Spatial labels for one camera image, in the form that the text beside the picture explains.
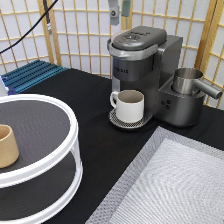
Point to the white ceramic mug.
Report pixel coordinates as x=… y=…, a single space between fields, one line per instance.
x=128 y=105

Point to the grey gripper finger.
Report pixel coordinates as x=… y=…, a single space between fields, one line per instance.
x=114 y=12
x=126 y=5

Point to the steel milk frother jug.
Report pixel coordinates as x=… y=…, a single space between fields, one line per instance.
x=188 y=81

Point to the tan wooden cup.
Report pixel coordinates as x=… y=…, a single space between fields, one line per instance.
x=9 y=152

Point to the grey coffee machine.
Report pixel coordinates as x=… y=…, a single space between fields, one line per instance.
x=145 y=59

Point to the white two-tier round shelf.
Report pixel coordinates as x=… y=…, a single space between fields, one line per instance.
x=49 y=169

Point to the wooden shoji screen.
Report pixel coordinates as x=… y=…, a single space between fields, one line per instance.
x=73 y=33

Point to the grey woven placemat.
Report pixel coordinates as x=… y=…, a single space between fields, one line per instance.
x=172 y=180

